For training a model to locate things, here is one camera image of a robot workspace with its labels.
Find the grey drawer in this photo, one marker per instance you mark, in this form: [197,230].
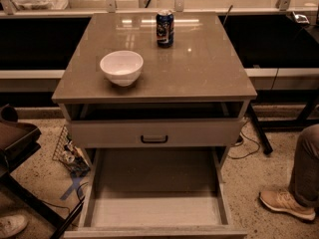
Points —
[154,132]

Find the blue soda can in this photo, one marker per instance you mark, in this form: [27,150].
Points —
[165,29]

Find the white ceramic bowl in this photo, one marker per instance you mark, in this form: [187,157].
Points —
[122,68]

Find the grey drawer cabinet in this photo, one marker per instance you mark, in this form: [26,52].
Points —
[198,77]

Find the blue tape cross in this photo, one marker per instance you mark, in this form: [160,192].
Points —
[74,187]

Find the person leg grey trousers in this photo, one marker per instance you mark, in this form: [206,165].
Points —
[304,182]

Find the wire basket with items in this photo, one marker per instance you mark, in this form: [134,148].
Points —
[69,156]

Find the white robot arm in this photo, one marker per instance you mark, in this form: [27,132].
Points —
[306,17]

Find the tan sneaker right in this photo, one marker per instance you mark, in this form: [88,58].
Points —
[284,202]

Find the open bottom drawer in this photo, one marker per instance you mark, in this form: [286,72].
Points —
[155,193]

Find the dark tray stand left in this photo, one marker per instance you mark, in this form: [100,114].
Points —
[18,142]

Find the white shoe bottom left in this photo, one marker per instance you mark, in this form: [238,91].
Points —
[12,225]

